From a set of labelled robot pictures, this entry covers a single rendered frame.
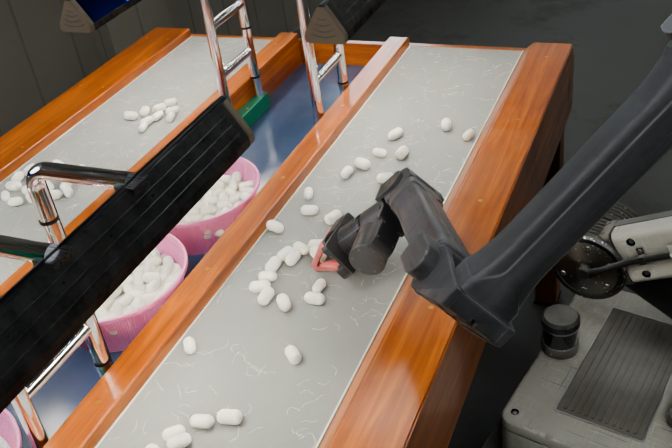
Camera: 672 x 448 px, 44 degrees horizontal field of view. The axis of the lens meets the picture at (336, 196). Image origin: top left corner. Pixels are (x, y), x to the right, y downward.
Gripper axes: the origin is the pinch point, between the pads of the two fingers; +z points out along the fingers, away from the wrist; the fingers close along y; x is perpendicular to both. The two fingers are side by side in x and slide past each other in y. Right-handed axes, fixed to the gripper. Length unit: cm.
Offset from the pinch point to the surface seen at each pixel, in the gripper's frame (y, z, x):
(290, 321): 12.6, 0.8, 1.7
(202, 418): 35.9, 1.7, -1.2
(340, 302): 6.4, -4.0, 5.6
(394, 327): 12.6, -14.3, 11.3
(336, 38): -26.6, -17.2, -24.9
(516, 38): -276, 63, 40
